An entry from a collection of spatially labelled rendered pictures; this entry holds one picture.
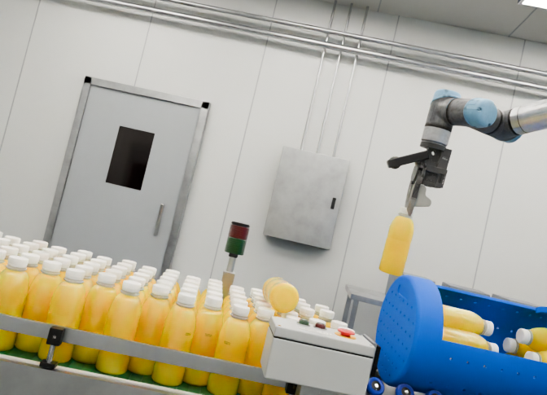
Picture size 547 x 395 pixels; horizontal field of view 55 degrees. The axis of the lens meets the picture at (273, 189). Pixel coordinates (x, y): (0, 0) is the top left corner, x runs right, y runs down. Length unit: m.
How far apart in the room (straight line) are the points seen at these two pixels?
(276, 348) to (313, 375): 0.09
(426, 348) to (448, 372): 0.08
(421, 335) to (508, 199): 3.86
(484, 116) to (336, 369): 0.76
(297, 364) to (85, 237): 4.31
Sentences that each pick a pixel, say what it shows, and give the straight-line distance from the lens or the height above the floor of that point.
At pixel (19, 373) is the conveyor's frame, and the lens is 1.22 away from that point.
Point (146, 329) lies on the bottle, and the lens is 1.21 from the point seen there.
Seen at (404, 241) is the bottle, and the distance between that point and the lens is 1.51.
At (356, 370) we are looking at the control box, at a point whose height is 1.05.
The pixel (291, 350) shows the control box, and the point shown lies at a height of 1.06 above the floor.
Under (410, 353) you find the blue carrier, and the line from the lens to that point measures 1.33.
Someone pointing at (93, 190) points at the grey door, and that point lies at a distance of 5.22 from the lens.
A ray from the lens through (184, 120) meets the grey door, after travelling 5.03.
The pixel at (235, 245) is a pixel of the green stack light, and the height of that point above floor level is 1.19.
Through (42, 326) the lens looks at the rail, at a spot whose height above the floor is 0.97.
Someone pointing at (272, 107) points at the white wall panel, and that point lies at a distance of 4.96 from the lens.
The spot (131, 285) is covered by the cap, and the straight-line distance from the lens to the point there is 1.18.
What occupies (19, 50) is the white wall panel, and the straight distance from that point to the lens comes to 5.89.
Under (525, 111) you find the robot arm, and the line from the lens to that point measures 1.52.
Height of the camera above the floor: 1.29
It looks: 3 degrees up
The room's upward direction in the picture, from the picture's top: 13 degrees clockwise
